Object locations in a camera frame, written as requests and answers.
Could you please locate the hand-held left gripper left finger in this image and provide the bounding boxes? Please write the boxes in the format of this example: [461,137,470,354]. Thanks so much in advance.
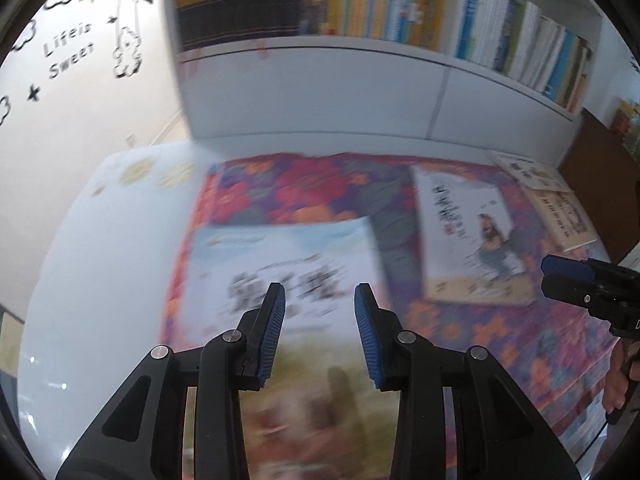
[55,282,287,480]

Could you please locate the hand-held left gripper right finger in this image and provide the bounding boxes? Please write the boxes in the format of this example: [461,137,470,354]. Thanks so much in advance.
[353,284,581,480]

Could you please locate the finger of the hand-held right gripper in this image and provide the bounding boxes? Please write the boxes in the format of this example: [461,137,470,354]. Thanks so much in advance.
[541,254,601,283]
[540,272,621,318]

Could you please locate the beige illustrated cover book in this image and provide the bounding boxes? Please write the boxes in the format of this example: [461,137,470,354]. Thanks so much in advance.
[525,187,598,253]

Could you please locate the painted landscape cover book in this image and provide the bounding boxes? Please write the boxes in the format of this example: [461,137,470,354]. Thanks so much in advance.
[159,216,401,480]

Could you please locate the row of white and blue books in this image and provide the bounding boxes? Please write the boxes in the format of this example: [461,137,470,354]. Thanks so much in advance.
[452,0,596,113]

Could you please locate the row of orange and yellow books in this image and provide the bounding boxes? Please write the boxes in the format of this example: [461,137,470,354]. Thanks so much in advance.
[300,0,451,51]

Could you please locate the row of black books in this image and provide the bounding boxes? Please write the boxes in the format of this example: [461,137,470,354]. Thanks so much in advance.
[172,0,306,53]

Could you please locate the person's right hand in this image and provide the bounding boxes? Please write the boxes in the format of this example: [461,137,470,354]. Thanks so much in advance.
[602,337,640,413]

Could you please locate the brown wooden cabinet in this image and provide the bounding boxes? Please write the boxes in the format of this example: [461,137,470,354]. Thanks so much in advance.
[557,107,640,266]

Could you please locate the white yellow-robed figure book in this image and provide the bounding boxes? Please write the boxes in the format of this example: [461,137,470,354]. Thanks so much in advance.
[487,150,573,193]

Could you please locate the white long-haired figure book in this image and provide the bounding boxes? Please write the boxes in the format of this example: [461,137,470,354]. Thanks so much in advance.
[410,165,538,306]

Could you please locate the floral patterned mat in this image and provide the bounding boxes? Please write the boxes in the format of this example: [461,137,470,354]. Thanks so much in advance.
[160,152,621,480]

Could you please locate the yellow and red boxes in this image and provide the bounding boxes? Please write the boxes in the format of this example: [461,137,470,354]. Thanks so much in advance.
[612,100,640,151]

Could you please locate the white bookshelf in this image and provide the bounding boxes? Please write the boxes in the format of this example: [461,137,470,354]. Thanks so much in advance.
[162,0,603,166]

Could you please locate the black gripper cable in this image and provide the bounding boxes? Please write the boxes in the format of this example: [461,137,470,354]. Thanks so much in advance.
[575,410,613,476]

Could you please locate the bear on swing wall sticker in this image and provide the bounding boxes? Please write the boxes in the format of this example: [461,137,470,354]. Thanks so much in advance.
[107,0,156,81]

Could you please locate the black lettering wall sticker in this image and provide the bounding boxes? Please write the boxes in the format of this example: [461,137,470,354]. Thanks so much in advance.
[42,22,96,81]

